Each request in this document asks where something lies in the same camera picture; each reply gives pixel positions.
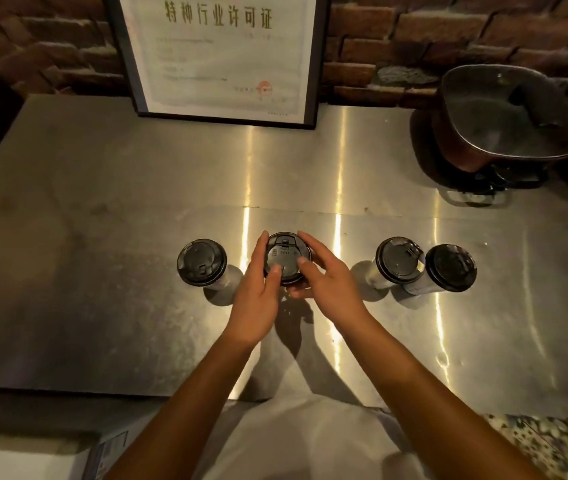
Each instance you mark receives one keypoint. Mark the person's left thumb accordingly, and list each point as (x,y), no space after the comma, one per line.
(274,275)

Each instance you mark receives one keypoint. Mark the person's left hand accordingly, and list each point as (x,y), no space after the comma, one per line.
(251,307)

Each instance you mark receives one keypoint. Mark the white paper cup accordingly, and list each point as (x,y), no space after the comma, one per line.
(229,280)
(375,275)
(419,287)

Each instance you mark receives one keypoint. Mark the black pot stand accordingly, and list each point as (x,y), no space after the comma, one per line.
(509,178)

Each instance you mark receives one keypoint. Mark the person's left forearm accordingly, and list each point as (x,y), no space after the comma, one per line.
(184,414)

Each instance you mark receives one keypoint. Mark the person's white shirt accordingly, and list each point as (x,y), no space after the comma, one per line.
(309,439)

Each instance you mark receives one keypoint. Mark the person's right thumb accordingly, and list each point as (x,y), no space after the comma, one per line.
(309,269)

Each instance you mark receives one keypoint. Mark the white cardboard box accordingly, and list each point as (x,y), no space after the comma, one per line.
(38,457)

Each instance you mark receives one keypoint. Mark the black framed certificate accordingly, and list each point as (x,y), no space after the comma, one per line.
(219,49)

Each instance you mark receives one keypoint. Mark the person's right forearm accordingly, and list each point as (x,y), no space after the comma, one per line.
(424,399)

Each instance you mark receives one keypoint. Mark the black plastic cup lid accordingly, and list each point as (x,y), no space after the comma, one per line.
(451,268)
(400,259)
(286,254)
(202,262)

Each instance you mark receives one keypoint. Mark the person's right hand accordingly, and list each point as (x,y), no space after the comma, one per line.
(334,294)

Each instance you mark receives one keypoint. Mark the square copper pot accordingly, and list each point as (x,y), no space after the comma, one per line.
(456,147)

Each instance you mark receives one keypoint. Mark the floral patterned cloth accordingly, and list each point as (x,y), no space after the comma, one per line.
(554,447)

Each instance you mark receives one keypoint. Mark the glass pot lid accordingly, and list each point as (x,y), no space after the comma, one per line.
(504,109)

